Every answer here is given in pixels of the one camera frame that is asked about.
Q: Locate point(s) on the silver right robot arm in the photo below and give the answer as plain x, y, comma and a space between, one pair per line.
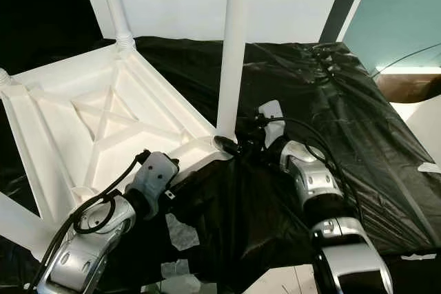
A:
310, 177

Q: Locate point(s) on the torn white tape patch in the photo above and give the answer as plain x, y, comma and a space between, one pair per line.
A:
182, 235

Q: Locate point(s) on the small white tape strip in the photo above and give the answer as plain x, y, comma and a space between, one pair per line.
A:
177, 268

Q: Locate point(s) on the black door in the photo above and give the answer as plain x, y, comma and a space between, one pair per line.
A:
48, 18

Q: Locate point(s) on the white edge tape strip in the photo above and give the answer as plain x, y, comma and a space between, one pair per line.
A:
415, 257

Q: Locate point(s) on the teal glass partition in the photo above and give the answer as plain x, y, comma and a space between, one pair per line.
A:
400, 12

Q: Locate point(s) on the black vertical frame post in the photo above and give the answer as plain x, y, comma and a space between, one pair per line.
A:
344, 1

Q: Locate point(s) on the brown wooden furniture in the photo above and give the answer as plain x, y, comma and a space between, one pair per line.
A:
410, 89

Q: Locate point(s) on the black plastic cover sheet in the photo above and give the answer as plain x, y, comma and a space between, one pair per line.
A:
372, 170

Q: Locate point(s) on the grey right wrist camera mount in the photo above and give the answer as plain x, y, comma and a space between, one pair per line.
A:
272, 111

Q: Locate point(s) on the white tape scrap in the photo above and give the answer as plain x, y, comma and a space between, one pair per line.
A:
432, 168

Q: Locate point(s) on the white side furniture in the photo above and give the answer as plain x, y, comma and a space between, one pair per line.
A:
424, 129

